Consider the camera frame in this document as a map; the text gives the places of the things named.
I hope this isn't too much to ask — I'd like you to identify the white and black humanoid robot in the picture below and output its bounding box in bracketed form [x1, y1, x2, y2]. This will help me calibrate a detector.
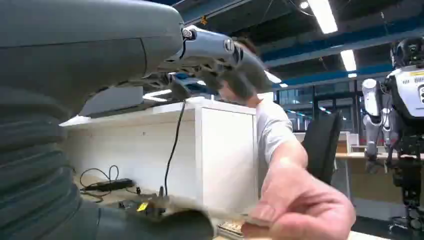
[360, 36, 424, 234]

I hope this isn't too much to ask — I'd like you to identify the thin black floor cable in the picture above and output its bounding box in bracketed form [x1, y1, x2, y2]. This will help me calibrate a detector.
[78, 164, 121, 204]

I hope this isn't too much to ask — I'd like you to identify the person's hand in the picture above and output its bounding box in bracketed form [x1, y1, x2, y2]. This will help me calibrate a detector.
[241, 164, 357, 240]

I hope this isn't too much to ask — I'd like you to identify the grey laptop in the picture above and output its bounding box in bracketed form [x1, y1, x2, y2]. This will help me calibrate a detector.
[78, 86, 145, 117]

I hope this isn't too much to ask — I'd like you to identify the black office chair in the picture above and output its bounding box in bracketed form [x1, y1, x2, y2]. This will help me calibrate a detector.
[300, 110, 344, 185]

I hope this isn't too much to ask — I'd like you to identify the wooden background desk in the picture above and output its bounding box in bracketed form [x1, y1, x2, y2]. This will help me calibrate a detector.
[333, 151, 424, 205]

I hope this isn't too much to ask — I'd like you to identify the black hanging cable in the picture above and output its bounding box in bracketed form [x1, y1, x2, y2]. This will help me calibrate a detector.
[163, 100, 187, 197]

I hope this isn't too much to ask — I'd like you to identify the black power strip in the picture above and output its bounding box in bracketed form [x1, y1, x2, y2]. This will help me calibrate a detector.
[84, 178, 135, 193]

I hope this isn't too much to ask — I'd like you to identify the person across desk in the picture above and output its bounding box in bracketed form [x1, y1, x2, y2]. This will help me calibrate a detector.
[216, 36, 357, 240]

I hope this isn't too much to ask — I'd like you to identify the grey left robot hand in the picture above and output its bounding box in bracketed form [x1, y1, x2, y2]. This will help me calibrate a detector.
[0, 0, 273, 240]

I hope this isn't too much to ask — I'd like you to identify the long ceiling light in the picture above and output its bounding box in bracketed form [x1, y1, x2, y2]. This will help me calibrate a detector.
[307, 0, 339, 35]
[340, 49, 358, 72]
[264, 70, 283, 84]

